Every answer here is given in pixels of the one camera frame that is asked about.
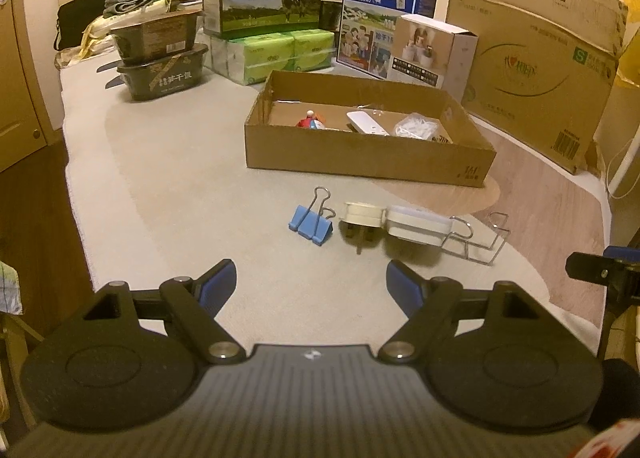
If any metal wire holder rack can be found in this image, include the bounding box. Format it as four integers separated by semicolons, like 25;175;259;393
440;211;511;267

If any white remote control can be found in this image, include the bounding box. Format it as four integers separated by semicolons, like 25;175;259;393
346;111;390;137

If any doraemon toy figure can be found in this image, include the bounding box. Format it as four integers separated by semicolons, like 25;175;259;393
296;110;326;130

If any white power adapter block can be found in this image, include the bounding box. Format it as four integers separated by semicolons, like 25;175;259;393
385;206;452;247

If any white round plug adapter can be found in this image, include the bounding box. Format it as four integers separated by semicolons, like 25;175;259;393
341;201;386;255

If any blue binder clip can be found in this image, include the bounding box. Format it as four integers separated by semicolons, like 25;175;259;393
288;186;336;246

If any open brown cardboard tray box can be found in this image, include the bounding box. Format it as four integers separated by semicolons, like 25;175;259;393
244;72;496;187

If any bag of white floss picks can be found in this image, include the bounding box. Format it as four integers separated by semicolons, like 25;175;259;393
394;114;439;142

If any lower black food tub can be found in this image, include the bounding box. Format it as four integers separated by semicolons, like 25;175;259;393
116;44;208;101

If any black food tub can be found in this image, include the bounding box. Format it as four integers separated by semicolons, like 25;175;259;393
111;11;200;65
116;44;208;101

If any wooden door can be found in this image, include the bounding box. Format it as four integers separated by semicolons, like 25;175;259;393
1;0;58;170

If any large brown cardboard carton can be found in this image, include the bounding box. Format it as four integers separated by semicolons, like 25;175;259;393
446;0;628;173

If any green tissue pack left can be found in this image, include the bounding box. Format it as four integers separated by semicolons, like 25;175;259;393
209;33;294;86

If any green tissue pack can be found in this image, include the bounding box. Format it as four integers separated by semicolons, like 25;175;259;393
209;33;294;86
291;29;334;72

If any white humidifier product box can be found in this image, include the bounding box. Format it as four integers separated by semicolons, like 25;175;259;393
387;14;478;102

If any upper black food tub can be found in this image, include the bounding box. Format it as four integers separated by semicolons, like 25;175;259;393
111;11;200;65

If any green tissue pack right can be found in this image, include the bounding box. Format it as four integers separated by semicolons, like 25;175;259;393
291;29;334;72

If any blue milk carton box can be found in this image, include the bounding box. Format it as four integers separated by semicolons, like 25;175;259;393
336;0;437;79

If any black laptop bag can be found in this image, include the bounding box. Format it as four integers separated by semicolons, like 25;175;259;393
53;0;106;52

